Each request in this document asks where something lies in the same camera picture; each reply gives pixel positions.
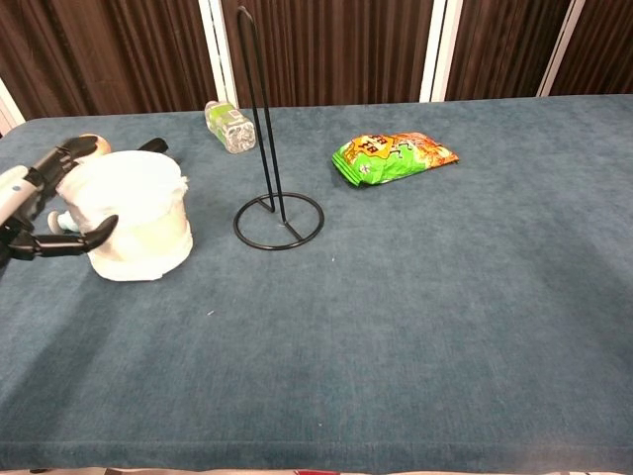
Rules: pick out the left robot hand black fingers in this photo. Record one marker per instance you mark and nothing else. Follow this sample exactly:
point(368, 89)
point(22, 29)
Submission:
point(47, 168)

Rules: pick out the white paper towel roll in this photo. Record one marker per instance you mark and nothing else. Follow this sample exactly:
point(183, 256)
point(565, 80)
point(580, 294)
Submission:
point(143, 218)

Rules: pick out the light blue toy figure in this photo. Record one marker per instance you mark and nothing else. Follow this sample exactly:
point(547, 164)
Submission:
point(62, 221)

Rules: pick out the pale round apple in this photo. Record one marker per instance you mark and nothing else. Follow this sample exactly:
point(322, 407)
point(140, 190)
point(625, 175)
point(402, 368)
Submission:
point(102, 143)

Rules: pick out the black curved plastic object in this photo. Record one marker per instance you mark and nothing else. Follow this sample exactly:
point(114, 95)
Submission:
point(154, 145)

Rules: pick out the brown pleated curtain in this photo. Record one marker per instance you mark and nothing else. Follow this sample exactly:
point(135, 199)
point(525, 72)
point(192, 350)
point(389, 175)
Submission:
point(603, 49)
point(504, 49)
point(336, 49)
point(109, 54)

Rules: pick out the clear plastic bottle green label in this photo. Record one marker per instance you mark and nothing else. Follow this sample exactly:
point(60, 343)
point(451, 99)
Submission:
point(230, 126)

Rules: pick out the green snack bag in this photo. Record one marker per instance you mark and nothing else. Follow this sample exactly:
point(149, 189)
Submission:
point(390, 161)

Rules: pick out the blue table cloth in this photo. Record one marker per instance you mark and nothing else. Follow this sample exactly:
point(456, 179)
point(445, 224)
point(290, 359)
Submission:
point(395, 321)

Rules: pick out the white frame post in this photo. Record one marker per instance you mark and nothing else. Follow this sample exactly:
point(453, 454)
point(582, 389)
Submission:
point(437, 54)
point(213, 59)
point(9, 111)
point(561, 49)

